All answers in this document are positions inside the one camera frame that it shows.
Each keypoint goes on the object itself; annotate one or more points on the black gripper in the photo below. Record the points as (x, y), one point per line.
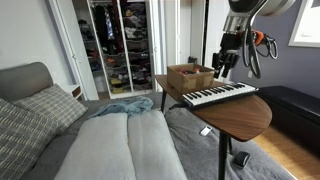
(230, 43)

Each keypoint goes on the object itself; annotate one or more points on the black piano keyboard white keys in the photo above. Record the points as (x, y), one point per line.
(216, 93)

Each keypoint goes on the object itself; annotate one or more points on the white marker orange cap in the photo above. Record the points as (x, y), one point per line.
(197, 70)

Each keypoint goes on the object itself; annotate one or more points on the taped cardboard box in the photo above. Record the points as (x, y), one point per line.
(191, 81)

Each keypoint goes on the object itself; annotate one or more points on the wooden side table black legs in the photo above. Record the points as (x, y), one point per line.
(240, 116)

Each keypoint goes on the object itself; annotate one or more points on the small white flat device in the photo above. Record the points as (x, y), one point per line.
(205, 130)

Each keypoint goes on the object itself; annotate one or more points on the black low bench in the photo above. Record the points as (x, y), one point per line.
(293, 106)

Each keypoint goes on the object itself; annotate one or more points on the white framed picture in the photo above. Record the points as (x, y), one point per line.
(308, 23)

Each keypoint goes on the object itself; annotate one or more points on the grey rug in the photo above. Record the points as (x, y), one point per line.
(200, 156)

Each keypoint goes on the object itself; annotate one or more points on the blue grey crumpled blanket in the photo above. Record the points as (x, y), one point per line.
(126, 106)

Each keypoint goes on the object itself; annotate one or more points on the light grey cushion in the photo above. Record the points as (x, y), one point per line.
(96, 150)
(153, 146)

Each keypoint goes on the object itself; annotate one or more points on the hanging dark clothes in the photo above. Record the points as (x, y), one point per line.
(106, 26)

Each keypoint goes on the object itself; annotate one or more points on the white open wardrobe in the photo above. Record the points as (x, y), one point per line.
(76, 50)

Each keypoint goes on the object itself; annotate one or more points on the white nightstand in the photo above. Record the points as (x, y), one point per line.
(74, 90)

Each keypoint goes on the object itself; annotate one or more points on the small plaid pillow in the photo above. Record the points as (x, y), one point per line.
(53, 105)

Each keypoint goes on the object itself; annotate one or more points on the large plaid pillow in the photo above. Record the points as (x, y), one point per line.
(20, 140)

